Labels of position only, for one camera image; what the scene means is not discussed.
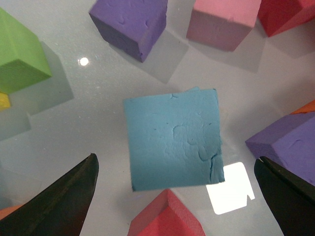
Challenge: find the purple foam block front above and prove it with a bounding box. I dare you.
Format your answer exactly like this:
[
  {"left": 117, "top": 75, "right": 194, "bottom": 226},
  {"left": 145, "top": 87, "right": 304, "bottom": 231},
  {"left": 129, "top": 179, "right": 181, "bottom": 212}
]
[{"left": 245, "top": 112, "right": 315, "bottom": 185}]

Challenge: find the purple foam block rear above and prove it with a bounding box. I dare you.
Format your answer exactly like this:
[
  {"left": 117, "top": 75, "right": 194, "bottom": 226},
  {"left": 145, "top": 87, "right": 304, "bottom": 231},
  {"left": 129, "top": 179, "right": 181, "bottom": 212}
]
[{"left": 89, "top": 0, "right": 168, "bottom": 62}]

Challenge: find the dark red foam block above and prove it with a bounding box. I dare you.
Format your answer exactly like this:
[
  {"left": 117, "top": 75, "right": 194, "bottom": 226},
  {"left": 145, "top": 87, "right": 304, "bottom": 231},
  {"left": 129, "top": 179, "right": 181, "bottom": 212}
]
[{"left": 258, "top": 0, "right": 315, "bottom": 37}]

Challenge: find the orange foam block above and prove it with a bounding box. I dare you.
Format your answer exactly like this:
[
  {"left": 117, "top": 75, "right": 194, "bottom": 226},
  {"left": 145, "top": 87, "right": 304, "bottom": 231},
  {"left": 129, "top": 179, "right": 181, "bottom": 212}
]
[
  {"left": 0, "top": 205, "right": 22, "bottom": 220},
  {"left": 291, "top": 100, "right": 315, "bottom": 115}
]

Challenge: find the red foam block centre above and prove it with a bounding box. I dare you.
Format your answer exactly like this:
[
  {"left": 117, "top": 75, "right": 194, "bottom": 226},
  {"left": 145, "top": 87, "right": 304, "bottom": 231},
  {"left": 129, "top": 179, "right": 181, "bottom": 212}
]
[{"left": 128, "top": 189, "right": 205, "bottom": 236}]

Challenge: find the yellow foam block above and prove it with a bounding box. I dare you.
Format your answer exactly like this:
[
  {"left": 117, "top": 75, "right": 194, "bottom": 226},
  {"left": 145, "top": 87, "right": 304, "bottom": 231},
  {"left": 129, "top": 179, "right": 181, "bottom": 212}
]
[{"left": 0, "top": 92, "right": 11, "bottom": 111}]

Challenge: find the orange foam block right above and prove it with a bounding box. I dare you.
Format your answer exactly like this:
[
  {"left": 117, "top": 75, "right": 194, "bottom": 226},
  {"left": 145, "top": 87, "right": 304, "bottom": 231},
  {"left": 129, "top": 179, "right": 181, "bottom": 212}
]
[{"left": 291, "top": 100, "right": 315, "bottom": 115}]

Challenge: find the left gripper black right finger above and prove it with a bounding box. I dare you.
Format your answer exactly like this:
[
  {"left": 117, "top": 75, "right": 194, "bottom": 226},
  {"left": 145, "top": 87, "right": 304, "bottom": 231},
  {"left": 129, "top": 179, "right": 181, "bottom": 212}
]
[{"left": 254, "top": 157, "right": 315, "bottom": 236}]

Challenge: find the pink foam block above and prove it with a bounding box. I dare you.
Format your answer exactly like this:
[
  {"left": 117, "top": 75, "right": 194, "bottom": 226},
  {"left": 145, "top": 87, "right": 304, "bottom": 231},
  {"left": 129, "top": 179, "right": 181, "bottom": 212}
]
[{"left": 186, "top": 0, "right": 261, "bottom": 52}]

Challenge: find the green foam block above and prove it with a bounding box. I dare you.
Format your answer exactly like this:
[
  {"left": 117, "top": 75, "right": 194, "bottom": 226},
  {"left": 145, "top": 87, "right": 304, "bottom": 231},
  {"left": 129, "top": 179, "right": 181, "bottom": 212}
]
[{"left": 0, "top": 9, "right": 52, "bottom": 94}]

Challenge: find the orange foam block left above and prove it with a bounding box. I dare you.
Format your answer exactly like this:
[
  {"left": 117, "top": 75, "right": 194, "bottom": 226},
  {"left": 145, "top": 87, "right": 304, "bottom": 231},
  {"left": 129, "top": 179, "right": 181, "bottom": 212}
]
[{"left": 0, "top": 205, "right": 22, "bottom": 220}]

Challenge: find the light blue foam block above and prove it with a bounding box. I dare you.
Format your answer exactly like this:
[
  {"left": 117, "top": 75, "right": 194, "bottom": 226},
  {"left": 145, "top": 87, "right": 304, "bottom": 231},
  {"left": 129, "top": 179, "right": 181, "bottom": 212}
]
[{"left": 124, "top": 87, "right": 224, "bottom": 191}]

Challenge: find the purple foam block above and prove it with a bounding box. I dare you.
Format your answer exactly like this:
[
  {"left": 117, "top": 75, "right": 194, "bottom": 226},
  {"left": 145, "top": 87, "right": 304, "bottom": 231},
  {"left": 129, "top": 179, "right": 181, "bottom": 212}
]
[
  {"left": 245, "top": 112, "right": 315, "bottom": 185},
  {"left": 89, "top": 0, "right": 168, "bottom": 62}
]

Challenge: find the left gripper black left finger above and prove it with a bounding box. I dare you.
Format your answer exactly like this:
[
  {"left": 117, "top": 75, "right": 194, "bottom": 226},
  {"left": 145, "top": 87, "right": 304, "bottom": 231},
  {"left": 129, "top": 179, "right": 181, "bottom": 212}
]
[{"left": 0, "top": 153, "right": 99, "bottom": 236}]

